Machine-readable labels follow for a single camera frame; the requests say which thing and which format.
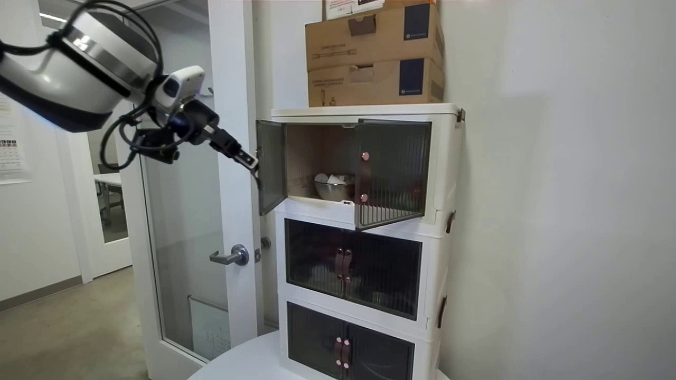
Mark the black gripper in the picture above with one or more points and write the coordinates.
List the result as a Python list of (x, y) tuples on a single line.
[(197, 123)]

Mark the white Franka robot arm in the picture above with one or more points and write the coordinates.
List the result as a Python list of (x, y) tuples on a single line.
[(70, 69)]

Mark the white stacked storage cabinet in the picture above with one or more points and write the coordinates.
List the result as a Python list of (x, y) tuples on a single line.
[(440, 175)]

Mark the white glass panel door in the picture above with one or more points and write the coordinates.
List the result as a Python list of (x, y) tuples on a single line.
[(235, 212)]

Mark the grey white small object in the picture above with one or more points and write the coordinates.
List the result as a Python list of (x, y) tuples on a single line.
[(331, 185)]

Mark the white door with window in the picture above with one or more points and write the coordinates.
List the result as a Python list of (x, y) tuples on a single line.
[(76, 212)]

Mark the white wall poster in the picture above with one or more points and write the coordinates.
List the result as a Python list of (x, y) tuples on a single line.
[(13, 154)]

